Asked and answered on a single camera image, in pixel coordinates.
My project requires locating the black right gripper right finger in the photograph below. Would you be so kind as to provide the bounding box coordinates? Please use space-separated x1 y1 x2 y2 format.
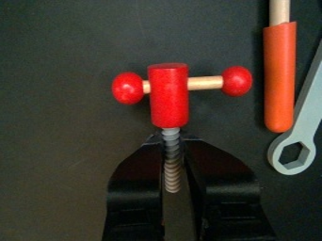
180 135 278 241

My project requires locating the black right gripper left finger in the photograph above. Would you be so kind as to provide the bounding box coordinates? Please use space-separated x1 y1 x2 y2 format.
100 134 166 241

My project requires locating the red wooden spinning screw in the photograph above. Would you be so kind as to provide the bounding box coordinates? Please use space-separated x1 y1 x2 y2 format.
111 62 254 194

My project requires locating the grey wooden toy wrench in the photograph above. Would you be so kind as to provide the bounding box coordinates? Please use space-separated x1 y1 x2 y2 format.
267 40 322 176

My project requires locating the orange handled wooden tool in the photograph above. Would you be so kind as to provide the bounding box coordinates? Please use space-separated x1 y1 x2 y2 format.
262 0 298 134

